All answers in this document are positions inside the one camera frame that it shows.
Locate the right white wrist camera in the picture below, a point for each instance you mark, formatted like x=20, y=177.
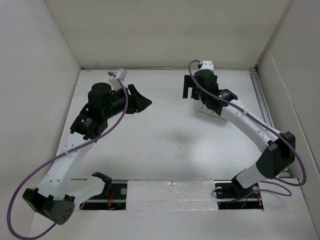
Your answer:
x=206, y=65

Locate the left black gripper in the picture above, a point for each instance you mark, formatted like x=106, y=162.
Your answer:
x=141, y=102

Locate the metal base rail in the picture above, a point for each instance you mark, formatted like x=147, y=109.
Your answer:
x=170, y=195

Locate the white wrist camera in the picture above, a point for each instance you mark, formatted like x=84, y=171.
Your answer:
x=114, y=76
x=206, y=65

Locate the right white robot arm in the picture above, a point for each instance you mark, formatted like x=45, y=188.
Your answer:
x=276, y=147

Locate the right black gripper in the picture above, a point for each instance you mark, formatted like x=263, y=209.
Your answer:
x=188, y=84

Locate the white slotted desk organizer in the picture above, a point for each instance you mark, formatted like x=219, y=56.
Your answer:
x=200, y=107

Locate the aluminium side rail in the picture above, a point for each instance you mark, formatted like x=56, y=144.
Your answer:
x=262, y=102

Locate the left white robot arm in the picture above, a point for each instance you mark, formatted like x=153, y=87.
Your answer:
x=52, y=198

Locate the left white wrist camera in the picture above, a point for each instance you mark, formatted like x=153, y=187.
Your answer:
x=114, y=76

